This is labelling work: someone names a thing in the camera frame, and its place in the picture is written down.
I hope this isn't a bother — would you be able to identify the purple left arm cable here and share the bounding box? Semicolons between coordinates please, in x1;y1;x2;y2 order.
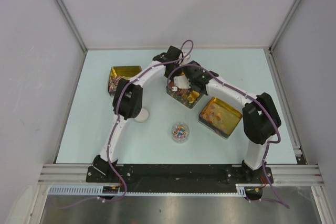
49;40;195;210

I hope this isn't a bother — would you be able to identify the grey slotted cable duct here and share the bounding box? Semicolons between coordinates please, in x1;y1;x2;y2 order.
48;185;246;197

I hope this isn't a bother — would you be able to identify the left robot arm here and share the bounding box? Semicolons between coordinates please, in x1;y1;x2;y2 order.
92;46;190;182

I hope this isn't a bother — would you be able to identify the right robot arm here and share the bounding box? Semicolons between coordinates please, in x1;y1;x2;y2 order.
181;61;281;183

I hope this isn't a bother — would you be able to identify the tin with swirl lollipops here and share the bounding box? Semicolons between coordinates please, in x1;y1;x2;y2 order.
107;66;142;97

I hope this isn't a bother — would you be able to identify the white jar lid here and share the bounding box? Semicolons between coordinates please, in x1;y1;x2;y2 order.
134;108;149;123

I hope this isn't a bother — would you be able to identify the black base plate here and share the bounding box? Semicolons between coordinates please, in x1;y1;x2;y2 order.
86;164;273;193

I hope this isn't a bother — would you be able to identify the tin with round lollipops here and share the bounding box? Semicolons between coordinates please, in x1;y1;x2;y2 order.
166;81;203;109

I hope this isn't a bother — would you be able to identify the tin with popsicle candies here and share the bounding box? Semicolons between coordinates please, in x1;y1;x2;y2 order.
198;97;243;139

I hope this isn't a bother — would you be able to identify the clear glass jar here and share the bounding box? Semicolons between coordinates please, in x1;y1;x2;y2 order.
171;122;190;143

